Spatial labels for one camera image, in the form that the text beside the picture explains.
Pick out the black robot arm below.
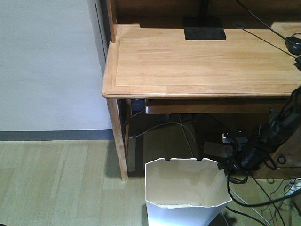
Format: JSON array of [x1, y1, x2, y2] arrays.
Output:
[[217, 87, 301, 172]]

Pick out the black computer monitor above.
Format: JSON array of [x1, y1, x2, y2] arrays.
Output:
[[182, 0, 226, 41]]

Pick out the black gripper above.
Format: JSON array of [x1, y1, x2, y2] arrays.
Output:
[[217, 123, 280, 176]]

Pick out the black computer mouse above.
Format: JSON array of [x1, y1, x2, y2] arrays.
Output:
[[285, 36, 301, 55]]

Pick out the wooden desk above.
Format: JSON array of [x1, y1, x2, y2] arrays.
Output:
[[102, 0, 301, 180]]

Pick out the black monitor cable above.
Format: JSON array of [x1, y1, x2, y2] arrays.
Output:
[[235, 0, 301, 59]]

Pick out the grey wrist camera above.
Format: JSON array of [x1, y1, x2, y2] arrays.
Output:
[[222, 130, 248, 151]]

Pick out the white power strip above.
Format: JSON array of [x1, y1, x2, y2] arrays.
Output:
[[204, 142, 233, 158]]

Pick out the white trash bin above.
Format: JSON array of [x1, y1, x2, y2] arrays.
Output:
[[145, 158, 232, 226]]

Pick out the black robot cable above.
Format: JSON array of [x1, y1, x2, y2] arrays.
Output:
[[227, 174, 301, 208]]

